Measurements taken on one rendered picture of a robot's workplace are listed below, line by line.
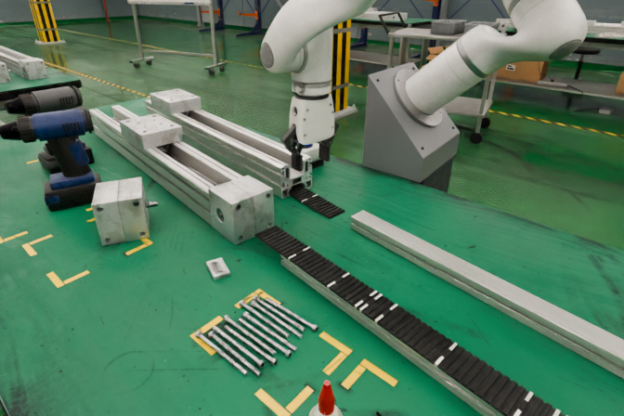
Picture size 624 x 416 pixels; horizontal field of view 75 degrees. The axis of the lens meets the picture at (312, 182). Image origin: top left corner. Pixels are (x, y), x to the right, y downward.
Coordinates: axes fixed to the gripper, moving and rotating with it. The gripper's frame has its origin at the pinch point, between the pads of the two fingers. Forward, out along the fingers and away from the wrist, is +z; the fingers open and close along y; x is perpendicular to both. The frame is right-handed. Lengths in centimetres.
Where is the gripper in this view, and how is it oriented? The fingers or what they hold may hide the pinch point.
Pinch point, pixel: (310, 160)
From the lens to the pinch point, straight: 93.9
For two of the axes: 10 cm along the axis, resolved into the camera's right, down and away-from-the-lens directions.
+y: 7.4, -2.9, 6.0
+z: -0.1, 9.0, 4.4
